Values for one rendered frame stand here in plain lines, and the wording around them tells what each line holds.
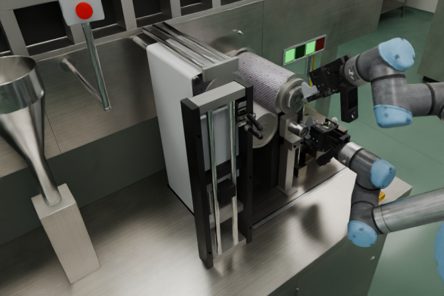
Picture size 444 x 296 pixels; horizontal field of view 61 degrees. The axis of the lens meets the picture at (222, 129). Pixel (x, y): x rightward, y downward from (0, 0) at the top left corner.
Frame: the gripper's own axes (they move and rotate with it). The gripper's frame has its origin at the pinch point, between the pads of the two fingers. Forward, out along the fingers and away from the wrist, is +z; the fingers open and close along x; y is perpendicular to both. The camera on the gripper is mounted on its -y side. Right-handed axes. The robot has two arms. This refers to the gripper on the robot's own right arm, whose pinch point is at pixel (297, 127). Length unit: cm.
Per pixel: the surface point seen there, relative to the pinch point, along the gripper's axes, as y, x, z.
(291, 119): 10.9, 10.0, -6.1
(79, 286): -19, 81, 1
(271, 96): 16.7, 12.3, 0.5
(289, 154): -2.2, 10.3, -7.2
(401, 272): -109, -63, -27
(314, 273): -33.0, 18.1, -29.2
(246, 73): 19.2, 11.5, 13.8
